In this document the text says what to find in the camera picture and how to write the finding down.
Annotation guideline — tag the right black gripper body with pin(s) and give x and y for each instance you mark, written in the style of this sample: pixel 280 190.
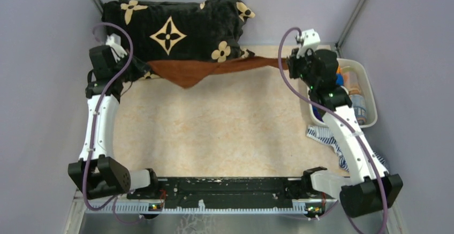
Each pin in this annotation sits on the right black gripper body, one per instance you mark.
pixel 299 68

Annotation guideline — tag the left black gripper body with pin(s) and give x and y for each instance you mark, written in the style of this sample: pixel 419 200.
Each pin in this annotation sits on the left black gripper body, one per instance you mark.
pixel 133 73

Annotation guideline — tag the orange polka dot towel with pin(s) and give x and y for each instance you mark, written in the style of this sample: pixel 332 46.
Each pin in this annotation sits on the orange polka dot towel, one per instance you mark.
pixel 351 81

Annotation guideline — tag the orange blue patterned towel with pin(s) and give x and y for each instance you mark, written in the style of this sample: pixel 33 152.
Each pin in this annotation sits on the orange blue patterned towel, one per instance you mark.
pixel 359 106

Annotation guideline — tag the brown towel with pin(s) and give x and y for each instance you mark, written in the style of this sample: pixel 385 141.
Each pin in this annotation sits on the brown towel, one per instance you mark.
pixel 186 74

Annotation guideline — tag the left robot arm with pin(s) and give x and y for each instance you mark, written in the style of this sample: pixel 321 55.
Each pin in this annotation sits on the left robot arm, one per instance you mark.
pixel 96 173

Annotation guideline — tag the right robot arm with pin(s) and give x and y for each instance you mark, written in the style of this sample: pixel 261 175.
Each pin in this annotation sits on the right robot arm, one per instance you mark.
pixel 370 187

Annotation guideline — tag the blue rolled towel upper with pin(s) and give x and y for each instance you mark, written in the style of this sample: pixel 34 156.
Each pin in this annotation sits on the blue rolled towel upper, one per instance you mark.
pixel 339 79

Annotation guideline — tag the white plastic bin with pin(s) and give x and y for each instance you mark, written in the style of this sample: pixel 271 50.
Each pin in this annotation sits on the white plastic bin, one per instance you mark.
pixel 365 90

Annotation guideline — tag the blue white striped towel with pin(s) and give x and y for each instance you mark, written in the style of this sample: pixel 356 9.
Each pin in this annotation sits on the blue white striped towel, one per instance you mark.
pixel 324 136

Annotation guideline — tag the black pillow with beige flowers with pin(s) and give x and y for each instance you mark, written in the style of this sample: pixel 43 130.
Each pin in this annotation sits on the black pillow with beige flowers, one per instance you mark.
pixel 207 31

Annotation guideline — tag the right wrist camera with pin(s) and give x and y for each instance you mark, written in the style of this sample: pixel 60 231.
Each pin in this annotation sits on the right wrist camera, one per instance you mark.
pixel 308 39

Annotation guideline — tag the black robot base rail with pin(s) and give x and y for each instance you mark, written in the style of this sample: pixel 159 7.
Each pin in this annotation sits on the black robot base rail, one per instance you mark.
pixel 286 196

